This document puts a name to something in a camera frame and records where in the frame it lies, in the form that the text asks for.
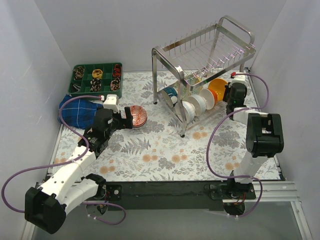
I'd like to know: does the white bowl middle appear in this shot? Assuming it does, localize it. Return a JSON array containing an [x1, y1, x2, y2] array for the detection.
[[186, 94, 207, 117]]

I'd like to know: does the aluminium frame rail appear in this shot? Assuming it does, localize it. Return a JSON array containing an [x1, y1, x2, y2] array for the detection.
[[26, 178, 300, 205]]

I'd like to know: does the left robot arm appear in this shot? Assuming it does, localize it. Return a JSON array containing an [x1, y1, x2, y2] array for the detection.
[[24, 107, 133, 234]]

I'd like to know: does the orange flower patterned plate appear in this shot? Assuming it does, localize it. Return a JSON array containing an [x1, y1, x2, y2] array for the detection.
[[178, 83, 193, 101]]

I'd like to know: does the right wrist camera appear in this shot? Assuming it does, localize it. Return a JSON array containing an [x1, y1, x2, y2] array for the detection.
[[231, 72, 246, 83]]

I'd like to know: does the teal rimmed white bowl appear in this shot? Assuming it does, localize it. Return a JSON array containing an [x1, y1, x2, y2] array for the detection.
[[161, 86, 178, 108]]

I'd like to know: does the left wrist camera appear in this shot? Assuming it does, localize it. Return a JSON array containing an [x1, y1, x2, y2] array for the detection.
[[101, 94, 120, 113]]

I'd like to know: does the green compartment tray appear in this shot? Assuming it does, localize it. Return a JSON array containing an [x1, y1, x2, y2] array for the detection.
[[68, 62, 124, 98]]

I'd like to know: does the blue white patterned bowl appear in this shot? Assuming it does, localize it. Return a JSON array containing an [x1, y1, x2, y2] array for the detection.
[[130, 105, 148, 128]]

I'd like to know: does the dark floral rolled tie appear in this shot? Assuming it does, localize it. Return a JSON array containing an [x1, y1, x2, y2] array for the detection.
[[90, 78, 102, 92]]

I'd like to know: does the brown rolled tie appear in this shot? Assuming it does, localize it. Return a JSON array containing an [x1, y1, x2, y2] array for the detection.
[[73, 66, 85, 80]]

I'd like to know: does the orange black rolled tie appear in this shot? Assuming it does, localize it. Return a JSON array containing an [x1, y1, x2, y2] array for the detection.
[[112, 64, 122, 78]]

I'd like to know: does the blue plaid cloth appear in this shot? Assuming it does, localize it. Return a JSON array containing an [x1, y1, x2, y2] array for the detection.
[[61, 98, 103, 130]]

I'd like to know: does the stainless steel dish rack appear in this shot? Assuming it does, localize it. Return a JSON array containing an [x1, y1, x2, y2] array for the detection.
[[151, 15, 256, 137]]

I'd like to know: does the green patterned plate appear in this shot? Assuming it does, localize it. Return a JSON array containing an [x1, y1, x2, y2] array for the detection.
[[185, 74, 203, 94]]

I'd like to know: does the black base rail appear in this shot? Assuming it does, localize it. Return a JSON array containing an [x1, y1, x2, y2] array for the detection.
[[96, 181, 257, 211]]

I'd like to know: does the yellow rolled tie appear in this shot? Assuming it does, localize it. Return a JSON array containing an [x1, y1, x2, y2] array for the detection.
[[92, 69, 103, 79]]

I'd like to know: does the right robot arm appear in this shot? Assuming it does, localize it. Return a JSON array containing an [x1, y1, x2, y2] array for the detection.
[[223, 82, 284, 199]]

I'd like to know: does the white bowl front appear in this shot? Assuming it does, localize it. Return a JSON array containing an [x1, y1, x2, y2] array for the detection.
[[175, 101, 196, 123]]

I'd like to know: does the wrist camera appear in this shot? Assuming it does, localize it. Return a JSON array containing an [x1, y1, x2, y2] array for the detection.
[[101, 94, 120, 113], [231, 72, 246, 83]]

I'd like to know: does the orange bowl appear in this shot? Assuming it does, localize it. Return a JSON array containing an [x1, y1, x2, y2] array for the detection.
[[208, 78, 228, 102]]

